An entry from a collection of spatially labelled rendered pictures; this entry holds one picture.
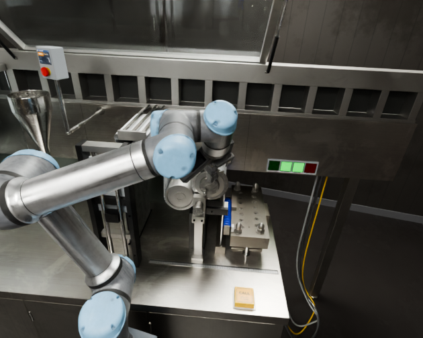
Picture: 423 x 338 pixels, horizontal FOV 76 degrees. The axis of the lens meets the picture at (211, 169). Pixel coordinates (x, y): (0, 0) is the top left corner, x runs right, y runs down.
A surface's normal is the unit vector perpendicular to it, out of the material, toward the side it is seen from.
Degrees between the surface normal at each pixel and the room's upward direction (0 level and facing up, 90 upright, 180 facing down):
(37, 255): 0
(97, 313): 8
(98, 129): 90
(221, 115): 38
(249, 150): 90
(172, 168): 90
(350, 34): 90
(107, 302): 8
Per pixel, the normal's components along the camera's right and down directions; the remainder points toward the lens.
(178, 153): 0.09, 0.50
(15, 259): 0.04, -0.87
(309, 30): -0.27, 0.45
